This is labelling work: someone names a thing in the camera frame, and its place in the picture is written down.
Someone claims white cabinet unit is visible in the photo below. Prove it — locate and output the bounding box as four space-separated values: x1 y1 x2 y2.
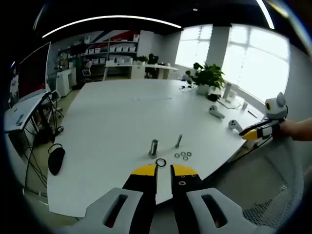
55 68 78 98

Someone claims ceiling light strip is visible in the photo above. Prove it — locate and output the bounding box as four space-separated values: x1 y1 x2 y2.
42 15 182 39
255 0 275 30

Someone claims black oval device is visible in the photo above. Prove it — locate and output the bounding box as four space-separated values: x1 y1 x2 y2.
48 147 66 176

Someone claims white handheld controller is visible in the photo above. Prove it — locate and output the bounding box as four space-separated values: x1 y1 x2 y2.
228 119 244 134
208 104 226 120

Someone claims grey mesh office chair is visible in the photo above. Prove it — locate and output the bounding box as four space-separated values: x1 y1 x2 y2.
202 135 305 234

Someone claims shelving with white bins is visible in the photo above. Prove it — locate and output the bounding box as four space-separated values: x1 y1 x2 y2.
58 39 139 74

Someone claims white counter desk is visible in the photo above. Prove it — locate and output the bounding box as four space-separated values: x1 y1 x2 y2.
104 60 180 80

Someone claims large potted green plant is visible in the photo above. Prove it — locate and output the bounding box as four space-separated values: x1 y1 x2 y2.
190 62 226 96

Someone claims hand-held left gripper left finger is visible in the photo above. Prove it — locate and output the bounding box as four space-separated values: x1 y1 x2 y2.
52 163 158 234

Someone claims monitor with red screen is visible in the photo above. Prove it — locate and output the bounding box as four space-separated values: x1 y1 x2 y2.
18 41 52 99

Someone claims white bottle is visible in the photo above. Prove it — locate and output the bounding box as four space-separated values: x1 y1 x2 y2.
223 82 234 101

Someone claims grey side desk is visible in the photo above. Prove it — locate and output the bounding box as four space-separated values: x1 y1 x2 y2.
3 91 53 134

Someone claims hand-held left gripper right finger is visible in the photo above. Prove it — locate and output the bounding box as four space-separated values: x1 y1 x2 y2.
170 163 276 234

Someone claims thick steel threaded stud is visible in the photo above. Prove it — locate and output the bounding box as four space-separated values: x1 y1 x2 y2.
148 138 159 159

